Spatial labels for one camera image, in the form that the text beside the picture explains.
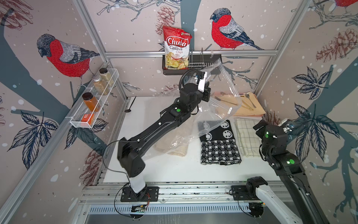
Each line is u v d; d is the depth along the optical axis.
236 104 1.17
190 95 0.51
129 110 1.13
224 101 1.17
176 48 0.79
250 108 1.12
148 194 0.73
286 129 0.55
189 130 0.96
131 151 0.44
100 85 0.75
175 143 0.79
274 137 0.48
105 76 0.80
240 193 0.72
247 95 1.21
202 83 0.58
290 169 0.44
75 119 0.65
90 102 0.67
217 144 0.88
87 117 0.66
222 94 1.23
